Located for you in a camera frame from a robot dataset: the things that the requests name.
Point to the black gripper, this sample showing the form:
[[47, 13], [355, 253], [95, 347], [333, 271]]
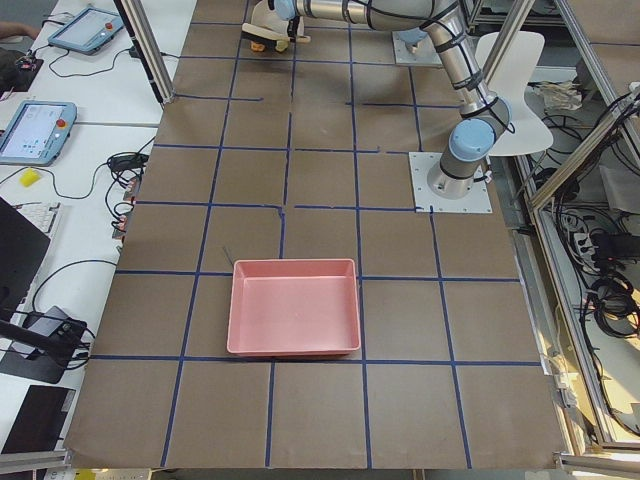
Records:
[[294, 27]]

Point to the cream hand brush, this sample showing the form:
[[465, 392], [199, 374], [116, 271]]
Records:
[[266, 36]]

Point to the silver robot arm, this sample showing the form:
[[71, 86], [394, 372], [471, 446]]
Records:
[[485, 117]]

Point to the pink plastic bin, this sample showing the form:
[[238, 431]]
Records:
[[294, 307]]

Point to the lower bitten apple piece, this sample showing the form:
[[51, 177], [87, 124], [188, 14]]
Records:
[[281, 46]]

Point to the far blue teach pendant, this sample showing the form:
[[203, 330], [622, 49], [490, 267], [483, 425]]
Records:
[[88, 31]]

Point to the blue teach pendant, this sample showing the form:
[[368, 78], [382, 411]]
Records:
[[88, 31], [37, 133]]

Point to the black power adapter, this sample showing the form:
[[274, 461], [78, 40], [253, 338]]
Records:
[[127, 161]]

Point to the white chair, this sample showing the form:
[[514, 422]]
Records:
[[510, 81]]

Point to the near blue teach pendant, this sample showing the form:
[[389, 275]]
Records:
[[37, 133]]

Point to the yellow sponge block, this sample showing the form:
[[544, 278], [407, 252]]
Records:
[[29, 177]]

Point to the white keyboard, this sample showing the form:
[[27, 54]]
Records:
[[43, 215]]

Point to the black monitor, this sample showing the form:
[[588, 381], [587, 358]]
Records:
[[23, 249]]

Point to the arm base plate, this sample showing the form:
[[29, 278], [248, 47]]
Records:
[[414, 48], [435, 192]]

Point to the aluminium frame post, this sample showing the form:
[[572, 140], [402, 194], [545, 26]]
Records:
[[139, 30]]

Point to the black camera stand base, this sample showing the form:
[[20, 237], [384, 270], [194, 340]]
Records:
[[43, 346]]

